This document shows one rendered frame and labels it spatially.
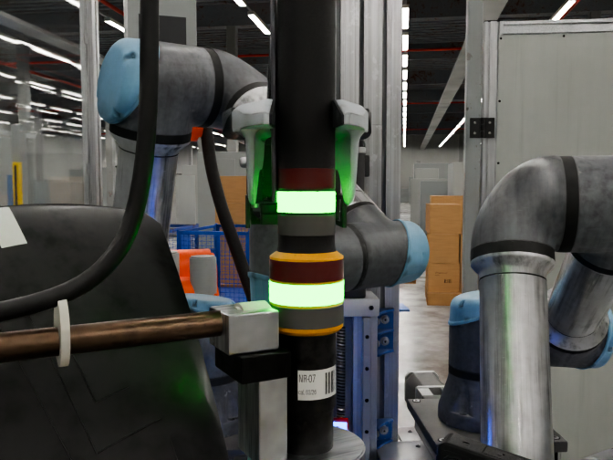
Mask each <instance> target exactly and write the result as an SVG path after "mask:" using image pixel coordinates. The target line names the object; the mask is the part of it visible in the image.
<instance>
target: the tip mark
mask: <svg viewBox="0 0 613 460"><path fill-rule="evenodd" d="M26 243H27V241H26V239H25V237H24V235H23V233H22V231H21V229H20V227H19V225H18V223H17V221H16V219H15V217H14V216H13V214H12V212H11V210H10V208H9V207H2V208H0V246H1V247H2V248H4V247H9V246H17V245H22V244H26Z"/></svg>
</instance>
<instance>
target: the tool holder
mask: <svg viewBox="0 0 613 460"><path fill-rule="evenodd" d="M214 310H221V315H222V319H223V332H222V335H221V336H218V337H211V338H210V343H211V344H212V345H213V346H214V347H215V366H216V367H217V368H218V369H220V370H221V371H223V372H224V373H226V374H227V375H229V376H230V377H232V378H233V379H234V380H236V381H237V382H238V446H239V448H240V449H241V450H242V451H243V452H244V453H245V454H246V455H247V456H248V460H366V448H365V445H364V443H363V441H362V440H361V439H360V438H359V437H358V436H357V435H355V434H353V433H352V432H350V431H348V430H346V429H343V428H340V427H337V426H334V433H333V448H332V449H331V450H330V451H328V452H326V453H324V454H321V455H310V456H303V455H292V454H289V453H288V452H287V378H288V377H290V376H291V351H290V350H287V349H285V348H283V347H281V346H279V312H278V310H276V309H274V308H260V309H252V310H241V309H239V310H237V309H235V308H234V304H230V305H221V306H211V307H210V311H214Z"/></svg>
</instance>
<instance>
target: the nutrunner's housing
mask: <svg viewBox="0 0 613 460"><path fill-rule="evenodd" d="M279 346H281V347H283V348H285V349H287V350H290V351H291V376H290V377H288V378H287V452H288V453H289V454H292V455H303V456H310V455H321V454H324V453H326V452H328V451H330V450H331V449H332V448H333V433H334V407H335V406H336V369H337V333H336V332H335V333H332V334H328V335H323V336H310V337H304V336H290V335H285V334H281V333H279Z"/></svg>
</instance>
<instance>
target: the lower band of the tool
mask: <svg viewBox="0 0 613 460"><path fill-rule="evenodd" d="M270 259H273V260H278V261H287V262H326V261H335V260H340V259H343V255H341V254H340V253H339V252H338V251H336V252H331V253H322V254H291V253H282V252H278V251H275V252H274V253H273V254H272V255H270ZM270 281H271V282H274V283H277V284H283V285H294V286H319V285H330V284H336V283H339V282H342V281H343V279H341V280H338V281H333V282H326V283H288V282H280V281H275V280H272V279H270ZM270 303H271V304H272V305H274V306H278V307H282V308H331V307H335V306H339V305H341V304H342V303H343V301H342V302H340V303H337V304H334V305H328V306H318V307H295V306H285V305H279V304H276V303H273V302H271V301H270ZM342 327H343V323H342V324H341V325H339V326H336V327H334V328H329V329H284V328H279V333H281V334H285V335H290V336H304V337H310V336H323V335H328V334H332V333H335V332H338V331H339V330H340V329H341V328H342Z"/></svg>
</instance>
